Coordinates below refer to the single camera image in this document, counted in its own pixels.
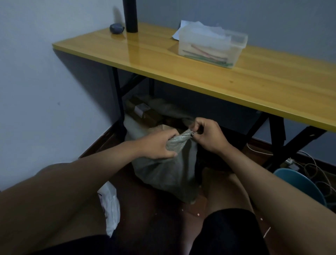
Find white charger plug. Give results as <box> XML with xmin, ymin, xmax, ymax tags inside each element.
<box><xmin>285</xmin><ymin>157</ymin><xmax>301</xmax><ymax>172</ymax></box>

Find person's leg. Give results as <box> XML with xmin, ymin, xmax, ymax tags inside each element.
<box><xmin>39</xmin><ymin>163</ymin><xmax>111</xmax><ymax>247</ymax></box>
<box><xmin>202</xmin><ymin>167</ymin><xmax>254</xmax><ymax>216</ymax></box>

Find yellow wooden desk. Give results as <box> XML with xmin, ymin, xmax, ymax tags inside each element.
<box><xmin>52</xmin><ymin>22</ymin><xmax>336</xmax><ymax>133</ymax></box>

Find grey woven sack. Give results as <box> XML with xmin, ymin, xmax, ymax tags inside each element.
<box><xmin>123</xmin><ymin>101</ymin><xmax>204</xmax><ymax>205</ymax></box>

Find black metal desk leg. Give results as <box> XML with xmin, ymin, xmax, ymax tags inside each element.
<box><xmin>111</xmin><ymin>66</ymin><xmax>155</xmax><ymax>142</ymax></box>
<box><xmin>244</xmin><ymin>114</ymin><xmax>327</xmax><ymax>173</ymax></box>

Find person's left hand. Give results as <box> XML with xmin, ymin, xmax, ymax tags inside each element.
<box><xmin>136</xmin><ymin>129</ymin><xmax>180</xmax><ymax>160</ymax></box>

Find white cable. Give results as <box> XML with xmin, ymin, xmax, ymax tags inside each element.
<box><xmin>245</xmin><ymin>142</ymin><xmax>336</xmax><ymax>200</ymax></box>

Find blue plastic bucket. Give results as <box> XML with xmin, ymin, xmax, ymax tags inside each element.
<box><xmin>273</xmin><ymin>168</ymin><xmax>327</xmax><ymax>208</ymax></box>

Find person's right leg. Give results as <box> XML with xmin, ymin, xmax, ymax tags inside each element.
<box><xmin>202</xmin><ymin>167</ymin><xmax>254</xmax><ymax>216</ymax></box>

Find long brown parcel with label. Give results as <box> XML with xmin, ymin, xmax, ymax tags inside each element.
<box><xmin>125</xmin><ymin>96</ymin><xmax>171</xmax><ymax>128</ymax></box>

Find white bag with red print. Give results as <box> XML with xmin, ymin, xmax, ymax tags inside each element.
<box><xmin>97</xmin><ymin>180</ymin><xmax>121</xmax><ymax>238</ymax></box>

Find black shorts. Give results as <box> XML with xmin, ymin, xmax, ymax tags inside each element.
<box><xmin>29</xmin><ymin>207</ymin><xmax>271</xmax><ymax>255</ymax></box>

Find small dark round case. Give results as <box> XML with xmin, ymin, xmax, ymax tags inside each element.
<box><xmin>109</xmin><ymin>23</ymin><xmax>125</xmax><ymax>35</ymax></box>

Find person's right forearm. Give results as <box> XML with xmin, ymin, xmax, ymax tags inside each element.
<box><xmin>222</xmin><ymin>146</ymin><xmax>336</xmax><ymax>255</ymax></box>

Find bundle of coloured strings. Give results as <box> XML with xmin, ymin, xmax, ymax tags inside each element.
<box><xmin>182</xmin><ymin>44</ymin><xmax>233</xmax><ymax>68</ymax></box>

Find person's left forearm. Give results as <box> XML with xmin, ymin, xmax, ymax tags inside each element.
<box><xmin>0</xmin><ymin>140</ymin><xmax>146</xmax><ymax>255</ymax></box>

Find black cylindrical bottle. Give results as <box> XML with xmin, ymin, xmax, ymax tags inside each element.
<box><xmin>123</xmin><ymin>0</ymin><xmax>139</xmax><ymax>34</ymax></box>

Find clear plastic box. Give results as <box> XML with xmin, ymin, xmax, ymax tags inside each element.
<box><xmin>178</xmin><ymin>26</ymin><xmax>248</xmax><ymax>69</ymax></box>

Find person's left leg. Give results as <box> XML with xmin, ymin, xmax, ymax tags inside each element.
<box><xmin>39</xmin><ymin>163</ymin><xmax>111</xmax><ymax>247</ymax></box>

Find person's right hand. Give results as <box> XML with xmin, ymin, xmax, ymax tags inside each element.
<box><xmin>189</xmin><ymin>117</ymin><xmax>233</xmax><ymax>156</ymax></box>

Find white tissue sheet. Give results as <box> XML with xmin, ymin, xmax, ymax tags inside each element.
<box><xmin>172</xmin><ymin>20</ymin><xmax>231</xmax><ymax>47</ymax></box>

